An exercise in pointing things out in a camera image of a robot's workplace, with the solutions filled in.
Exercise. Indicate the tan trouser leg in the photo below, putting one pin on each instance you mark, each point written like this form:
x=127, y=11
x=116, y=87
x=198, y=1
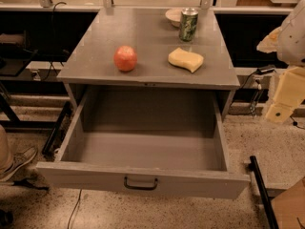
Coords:
x=4, y=150

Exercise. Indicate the red apple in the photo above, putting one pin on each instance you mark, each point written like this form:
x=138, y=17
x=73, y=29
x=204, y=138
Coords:
x=125, y=58

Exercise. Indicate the grey sneaker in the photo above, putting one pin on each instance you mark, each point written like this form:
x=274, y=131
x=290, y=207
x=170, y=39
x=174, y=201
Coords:
x=14, y=162

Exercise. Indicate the black metal bar right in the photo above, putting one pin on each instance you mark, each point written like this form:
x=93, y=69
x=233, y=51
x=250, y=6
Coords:
x=270, y=214

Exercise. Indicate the green soda can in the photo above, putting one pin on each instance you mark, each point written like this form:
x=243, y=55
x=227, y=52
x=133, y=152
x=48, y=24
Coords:
x=188, y=22

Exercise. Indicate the white bowl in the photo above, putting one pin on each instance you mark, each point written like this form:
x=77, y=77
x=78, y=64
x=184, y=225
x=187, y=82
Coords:
x=173, y=15

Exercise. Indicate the black metal leg left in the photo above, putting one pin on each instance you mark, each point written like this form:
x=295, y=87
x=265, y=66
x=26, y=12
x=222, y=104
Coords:
x=66, y=110

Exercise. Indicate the grey cabinet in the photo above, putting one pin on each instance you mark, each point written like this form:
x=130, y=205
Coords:
x=155, y=95

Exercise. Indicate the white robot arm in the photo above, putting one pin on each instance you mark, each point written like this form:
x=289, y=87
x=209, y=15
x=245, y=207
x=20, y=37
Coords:
x=288, y=42

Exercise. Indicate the black power adapter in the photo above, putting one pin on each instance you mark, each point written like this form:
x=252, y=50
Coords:
x=265, y=69

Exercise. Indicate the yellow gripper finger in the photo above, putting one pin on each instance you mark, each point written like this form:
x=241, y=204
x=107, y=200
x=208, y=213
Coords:
x=288, y=96
x=270, y=42

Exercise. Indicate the grey open top drawer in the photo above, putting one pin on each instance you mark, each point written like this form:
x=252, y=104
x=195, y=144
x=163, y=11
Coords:
x=190, y=162

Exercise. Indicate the wooden board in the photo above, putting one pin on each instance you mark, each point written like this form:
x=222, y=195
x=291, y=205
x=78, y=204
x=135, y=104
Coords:
x=289, y=207

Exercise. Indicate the black drawer handle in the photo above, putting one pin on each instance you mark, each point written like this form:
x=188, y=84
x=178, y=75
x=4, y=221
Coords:
x=140, y=185

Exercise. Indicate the yellow sponge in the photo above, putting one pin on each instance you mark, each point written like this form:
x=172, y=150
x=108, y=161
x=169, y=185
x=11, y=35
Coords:
x=190, y=61

